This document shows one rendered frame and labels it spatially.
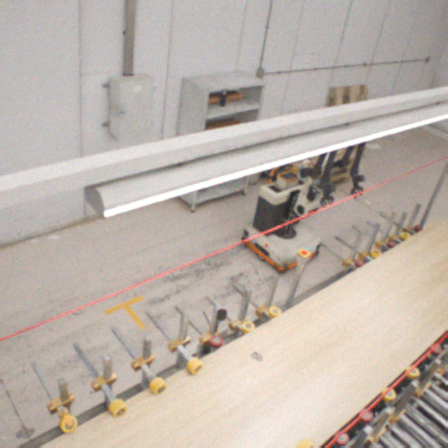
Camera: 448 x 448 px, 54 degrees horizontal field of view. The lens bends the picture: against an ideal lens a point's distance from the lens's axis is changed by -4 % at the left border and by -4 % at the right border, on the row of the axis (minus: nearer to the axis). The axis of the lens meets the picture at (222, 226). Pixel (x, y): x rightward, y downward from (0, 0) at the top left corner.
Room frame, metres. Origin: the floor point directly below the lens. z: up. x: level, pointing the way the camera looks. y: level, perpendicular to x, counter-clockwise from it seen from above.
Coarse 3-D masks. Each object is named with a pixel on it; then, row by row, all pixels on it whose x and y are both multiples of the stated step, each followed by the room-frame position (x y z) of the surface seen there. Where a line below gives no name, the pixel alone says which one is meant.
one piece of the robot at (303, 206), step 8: (304, 160) 3.96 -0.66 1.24; (320, 176) 3.95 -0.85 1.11; (304, 184) 3.97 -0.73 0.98; (312, 184) 3.91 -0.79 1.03; (304, 192) 3.94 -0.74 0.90; (320, 192) 4.02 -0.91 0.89; (304, 200) 3.89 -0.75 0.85; (296, 208) 3.94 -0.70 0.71; (304, 208) 3.87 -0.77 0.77; (312, 208) 3.90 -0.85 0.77
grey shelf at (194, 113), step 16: (192, 80) 4.86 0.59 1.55; (208, 80) 4.95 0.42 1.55; (224, 80) 5.05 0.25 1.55; (240, 80) 5.15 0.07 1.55; (256, 80) 5.25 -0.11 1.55; (192, 96) 4.79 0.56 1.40; (208, 96) 4.65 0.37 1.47; (256, 96) 5.34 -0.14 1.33; (192, 112) 4.76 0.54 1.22; (208, 112) 4.75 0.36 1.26; (224, 112) 4.84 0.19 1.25; (240, 112) 5.50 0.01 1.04; (256, 112) 5.31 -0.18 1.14; (192, 128) 4.74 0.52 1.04; (192, 192) 4.65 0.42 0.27; (208, 192) 4.94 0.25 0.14; (224, 192) 5.00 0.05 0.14; (192, 208) 4.63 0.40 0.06
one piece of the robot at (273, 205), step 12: (276, 168) 4.20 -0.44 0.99; (300, 180) 4.37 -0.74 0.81; (264, 192) 4.05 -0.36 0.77; (276, 192) 4.02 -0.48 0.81; (288, 192) 4.07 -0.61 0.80; (300, 192) 4.13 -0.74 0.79; (264, 204) 4.03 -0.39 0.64; (276, 204) 3.95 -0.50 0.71; (288, 204) 4.07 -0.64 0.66; (264, 216) 4.00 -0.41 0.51; (276, 216) 3.99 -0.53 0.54; (288, 216) 4.06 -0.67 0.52; (264, 228) 3.98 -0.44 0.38; (288, 228) 4.09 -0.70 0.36
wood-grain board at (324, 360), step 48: (432, 240) 3.46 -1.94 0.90; (336, 288) 2.57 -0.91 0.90; (384, 288) 2.66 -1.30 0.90; (432, 288) 2.75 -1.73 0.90; (288, 336) 2.02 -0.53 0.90; (336, 336) 2.08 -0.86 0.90; (384, 336) 2.15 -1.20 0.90; (432, 336) 2.21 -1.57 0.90; (192, 384) 1.54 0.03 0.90; (240, 384) 1.59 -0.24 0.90; (288, 384) 1.64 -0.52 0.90; (336, 384) 1.69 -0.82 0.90; (384, 384) 1.74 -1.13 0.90; (96, 432) 1.15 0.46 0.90; (144, 432) 1.20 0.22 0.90; (192, 432) 1.25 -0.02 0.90; (240, 432) 1.29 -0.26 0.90; (288, 432) 1.33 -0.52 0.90
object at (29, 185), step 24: (408, 96) 2.30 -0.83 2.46; (432, 96) 2.41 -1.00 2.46; (264, 120) 1.59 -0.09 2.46; (288, 120) 1.63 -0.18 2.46; (312, 120) 1.69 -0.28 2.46; (336, 120) 1.81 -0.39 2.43; (144, 144) 1.23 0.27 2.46; (168, 144) 1.26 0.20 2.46; (192, 144) 1.28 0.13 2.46; (216, 144) 1.35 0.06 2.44; (240, 144) 1.43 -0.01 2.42; (48, 168) 1.00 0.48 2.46; (72, 168) 1.02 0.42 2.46; (96, 168) 1.05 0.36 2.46; (120, 168) 1.10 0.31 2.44; (144, 168) 1.16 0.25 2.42; (0, 192) 0.87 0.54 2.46; (24, 192) 0.91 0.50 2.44; (48, 192) 0.95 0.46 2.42
